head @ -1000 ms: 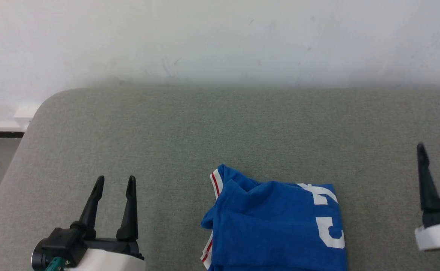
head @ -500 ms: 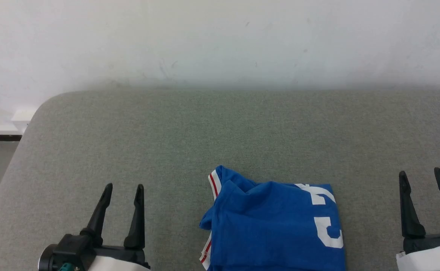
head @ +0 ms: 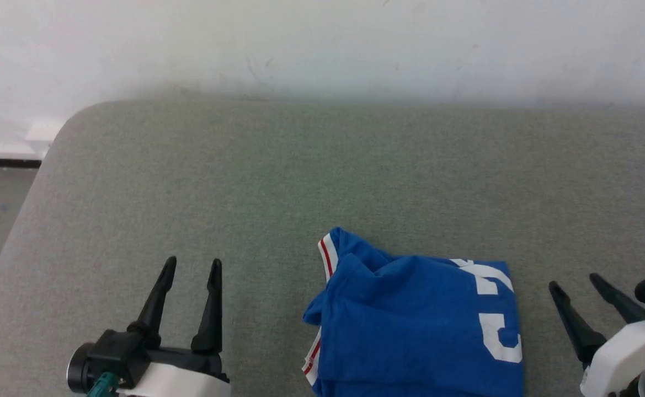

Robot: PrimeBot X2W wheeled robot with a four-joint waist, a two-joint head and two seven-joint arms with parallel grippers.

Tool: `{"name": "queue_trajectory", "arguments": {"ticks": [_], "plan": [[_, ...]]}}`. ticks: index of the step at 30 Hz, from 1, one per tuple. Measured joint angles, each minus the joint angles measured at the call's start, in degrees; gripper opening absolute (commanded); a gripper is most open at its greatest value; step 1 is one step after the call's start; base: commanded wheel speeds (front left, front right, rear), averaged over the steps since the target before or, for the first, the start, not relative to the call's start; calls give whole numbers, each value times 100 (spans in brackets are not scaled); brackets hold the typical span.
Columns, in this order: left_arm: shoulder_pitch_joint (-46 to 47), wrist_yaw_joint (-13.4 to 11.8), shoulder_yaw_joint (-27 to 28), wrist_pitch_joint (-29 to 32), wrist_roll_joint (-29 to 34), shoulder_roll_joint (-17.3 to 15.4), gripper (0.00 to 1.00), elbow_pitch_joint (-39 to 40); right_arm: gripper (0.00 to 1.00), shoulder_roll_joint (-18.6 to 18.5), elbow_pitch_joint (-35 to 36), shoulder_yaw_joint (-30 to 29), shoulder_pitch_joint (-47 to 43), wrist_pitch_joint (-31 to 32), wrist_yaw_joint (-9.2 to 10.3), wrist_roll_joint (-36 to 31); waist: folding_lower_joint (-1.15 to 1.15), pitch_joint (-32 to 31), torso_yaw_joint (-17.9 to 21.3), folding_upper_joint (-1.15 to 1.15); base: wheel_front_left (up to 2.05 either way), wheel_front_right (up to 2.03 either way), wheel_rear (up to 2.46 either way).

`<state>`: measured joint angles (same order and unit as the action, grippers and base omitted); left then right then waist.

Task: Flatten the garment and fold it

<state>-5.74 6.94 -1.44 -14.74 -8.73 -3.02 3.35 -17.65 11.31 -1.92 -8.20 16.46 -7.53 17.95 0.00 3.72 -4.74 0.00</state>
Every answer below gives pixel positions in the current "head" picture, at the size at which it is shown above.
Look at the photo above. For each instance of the blue shirt white red trim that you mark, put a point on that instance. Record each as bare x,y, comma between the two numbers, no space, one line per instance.
410,331

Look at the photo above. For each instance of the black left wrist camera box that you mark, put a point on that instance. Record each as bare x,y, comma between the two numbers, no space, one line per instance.
118,353

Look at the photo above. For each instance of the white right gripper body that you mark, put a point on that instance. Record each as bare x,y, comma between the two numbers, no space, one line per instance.
625,353

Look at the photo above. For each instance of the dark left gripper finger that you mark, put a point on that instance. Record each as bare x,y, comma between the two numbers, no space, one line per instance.
212,314
154,314

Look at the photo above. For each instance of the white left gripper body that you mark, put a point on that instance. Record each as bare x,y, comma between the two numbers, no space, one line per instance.
184,380

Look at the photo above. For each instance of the white wall baseboard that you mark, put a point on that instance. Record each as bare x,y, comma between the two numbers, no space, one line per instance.
2,149

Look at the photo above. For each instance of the black left wrist cylinder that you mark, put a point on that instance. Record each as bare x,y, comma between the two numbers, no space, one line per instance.
78,369

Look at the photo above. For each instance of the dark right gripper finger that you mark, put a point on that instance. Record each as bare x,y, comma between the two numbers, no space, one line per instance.
617,300
576,325

